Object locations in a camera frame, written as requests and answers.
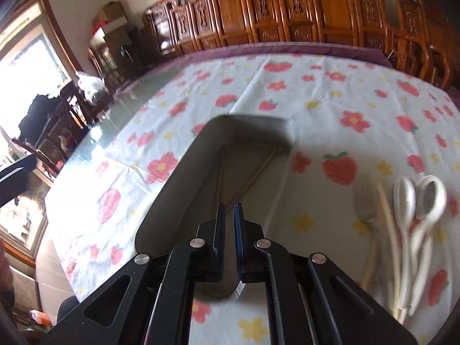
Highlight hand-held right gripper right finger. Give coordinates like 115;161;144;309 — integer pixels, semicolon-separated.
233;201;419;345

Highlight strawberry printed tablecloth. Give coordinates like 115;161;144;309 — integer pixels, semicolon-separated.
45;53;460;345

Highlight dark wooden chair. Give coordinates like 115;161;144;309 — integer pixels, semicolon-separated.
11;90;94;177

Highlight white plastic spoon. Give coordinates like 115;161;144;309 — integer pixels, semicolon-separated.
408;175;448;317
393;176;419;322

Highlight cardboard boxes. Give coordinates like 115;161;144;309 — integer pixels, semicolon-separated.
91;2;130;38

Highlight orange box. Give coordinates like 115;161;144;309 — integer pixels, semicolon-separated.
30;309;53;327

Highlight clear plastic bag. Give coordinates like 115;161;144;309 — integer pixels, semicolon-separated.
74;72;108;103

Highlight carved wooden chair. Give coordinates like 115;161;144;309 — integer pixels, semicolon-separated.
428;0;460;90
386;0;453;89

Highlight metal tray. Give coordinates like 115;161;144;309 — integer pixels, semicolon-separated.
135;114;297;300

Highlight black bag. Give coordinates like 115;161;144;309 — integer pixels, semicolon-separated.
18;95;62;141

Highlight dark wooden glass cabinet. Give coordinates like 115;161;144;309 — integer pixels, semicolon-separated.
142;0;180;69

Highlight black seat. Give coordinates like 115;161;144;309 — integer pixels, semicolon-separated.
57;295;87;331

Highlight wooden framed cabinet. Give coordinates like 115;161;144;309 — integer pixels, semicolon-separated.
0;187;49;259

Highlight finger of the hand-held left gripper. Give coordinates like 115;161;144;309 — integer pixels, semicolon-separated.
0;155;38;205

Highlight wooden framed window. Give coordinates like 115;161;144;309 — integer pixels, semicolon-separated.
0;0;72;116

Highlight purple table cover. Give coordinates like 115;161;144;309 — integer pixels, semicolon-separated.
111;41;460;103

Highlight metal fork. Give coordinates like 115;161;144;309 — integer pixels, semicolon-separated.
354;172;382;292

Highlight dark wooden sideboard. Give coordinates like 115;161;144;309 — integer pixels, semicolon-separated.
88;25;144;80

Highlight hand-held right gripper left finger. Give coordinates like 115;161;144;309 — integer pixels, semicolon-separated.
39;201;227;345

